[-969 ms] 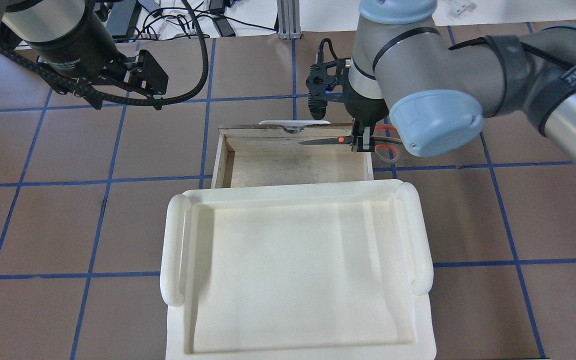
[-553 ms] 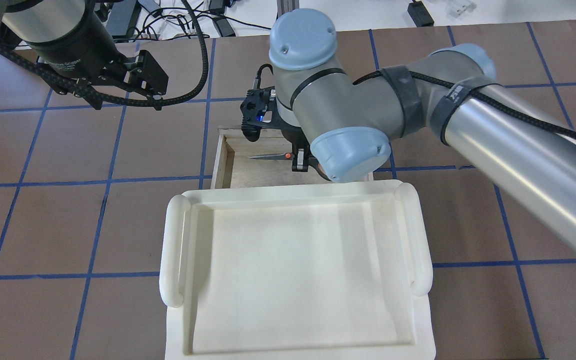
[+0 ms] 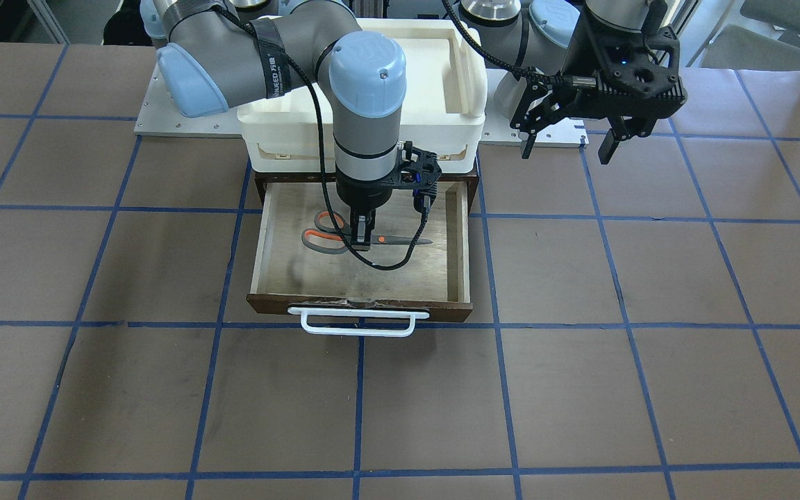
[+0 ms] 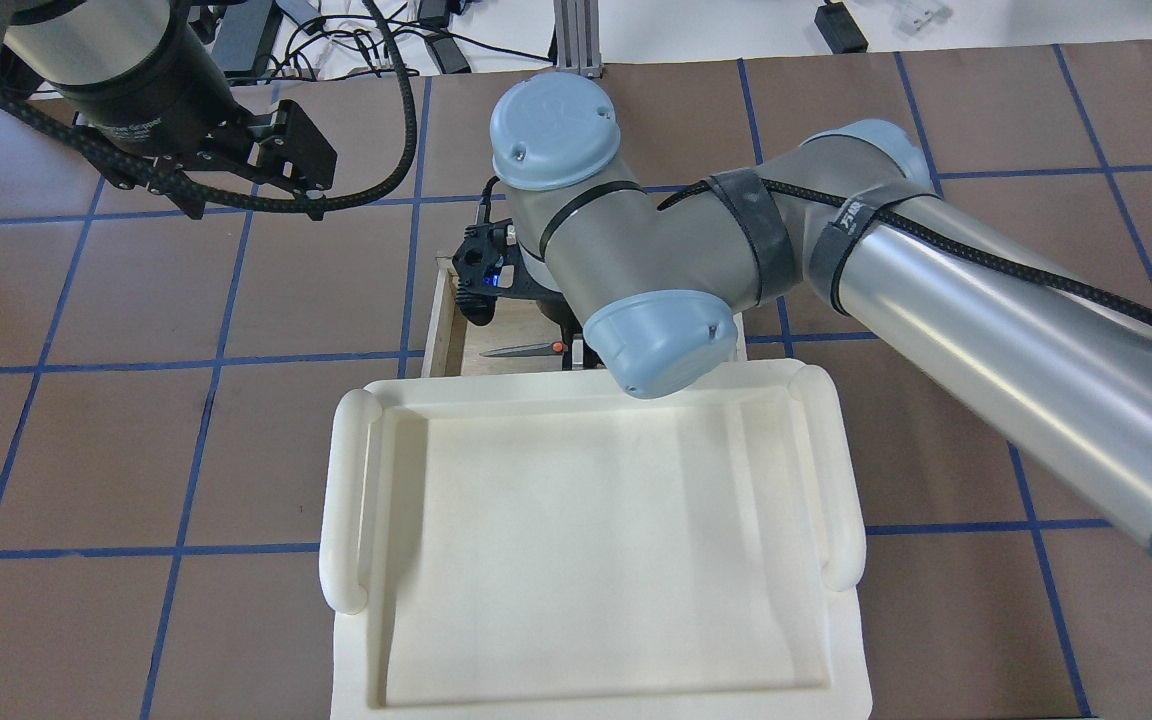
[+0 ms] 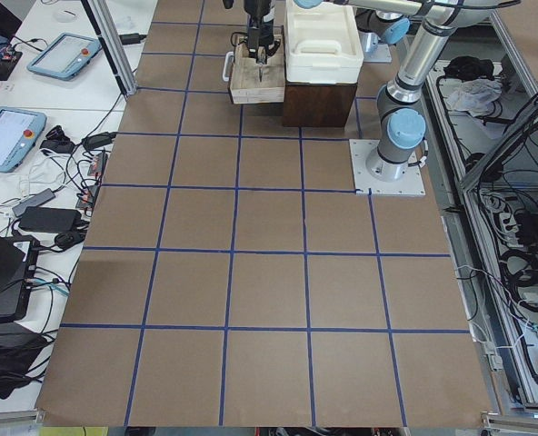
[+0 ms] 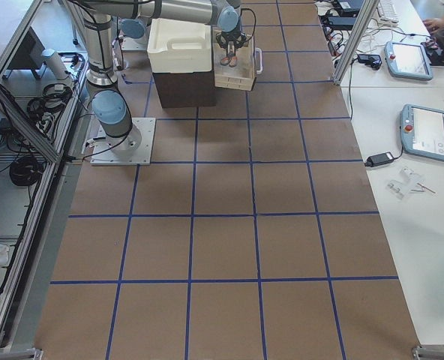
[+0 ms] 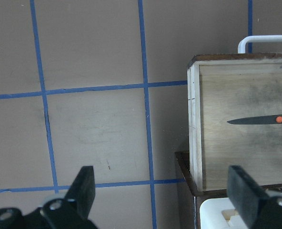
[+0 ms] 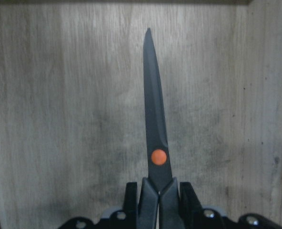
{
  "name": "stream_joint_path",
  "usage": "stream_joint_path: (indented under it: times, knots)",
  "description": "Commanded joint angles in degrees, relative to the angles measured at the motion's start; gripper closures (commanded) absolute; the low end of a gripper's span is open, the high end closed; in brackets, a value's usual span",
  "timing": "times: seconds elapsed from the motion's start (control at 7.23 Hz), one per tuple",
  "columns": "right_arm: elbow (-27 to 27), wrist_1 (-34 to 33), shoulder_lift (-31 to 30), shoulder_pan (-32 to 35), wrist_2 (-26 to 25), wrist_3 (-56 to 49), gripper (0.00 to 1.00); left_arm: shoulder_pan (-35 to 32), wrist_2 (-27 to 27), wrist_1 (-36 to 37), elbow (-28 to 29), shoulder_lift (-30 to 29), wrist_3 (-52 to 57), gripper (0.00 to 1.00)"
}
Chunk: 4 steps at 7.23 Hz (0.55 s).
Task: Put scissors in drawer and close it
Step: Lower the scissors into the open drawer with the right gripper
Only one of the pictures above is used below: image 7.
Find wooden drawer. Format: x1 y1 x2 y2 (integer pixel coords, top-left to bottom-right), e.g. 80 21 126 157
187 53 282 191

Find white drawer handle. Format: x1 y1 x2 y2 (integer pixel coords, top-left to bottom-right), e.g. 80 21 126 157
237 35 282 54

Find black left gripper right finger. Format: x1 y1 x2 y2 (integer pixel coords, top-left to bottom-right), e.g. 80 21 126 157
227 165 282 229

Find red grey scissors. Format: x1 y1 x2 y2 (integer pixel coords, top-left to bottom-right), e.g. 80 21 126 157
227 114 282 125

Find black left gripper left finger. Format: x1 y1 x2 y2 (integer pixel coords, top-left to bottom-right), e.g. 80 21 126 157
0 166 97 229

